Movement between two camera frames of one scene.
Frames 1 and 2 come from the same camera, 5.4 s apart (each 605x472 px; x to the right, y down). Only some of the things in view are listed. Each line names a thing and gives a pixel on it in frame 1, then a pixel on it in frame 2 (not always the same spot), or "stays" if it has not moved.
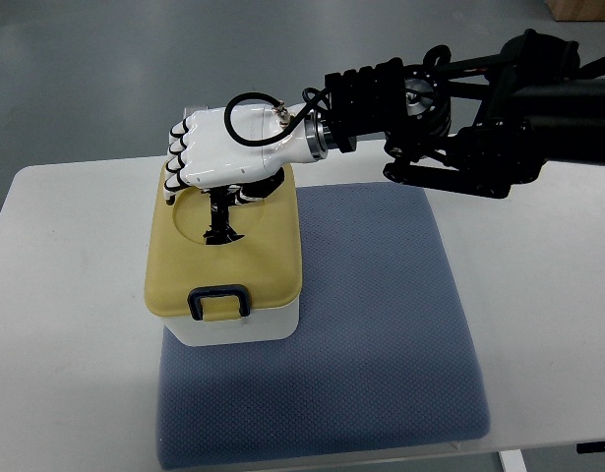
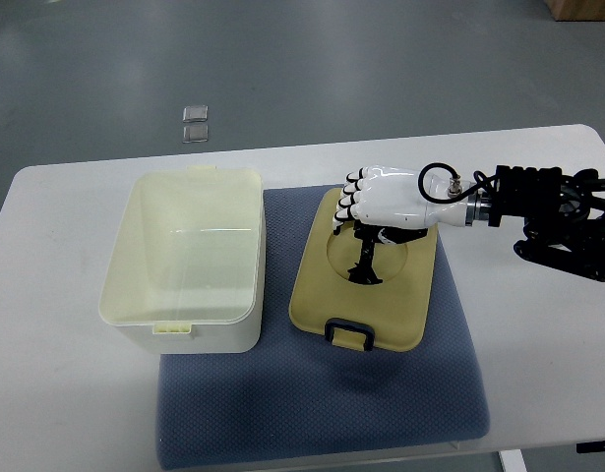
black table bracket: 596,446 stays
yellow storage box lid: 268,261 -> 398,310
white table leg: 513,461 stays
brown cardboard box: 582,10 stays
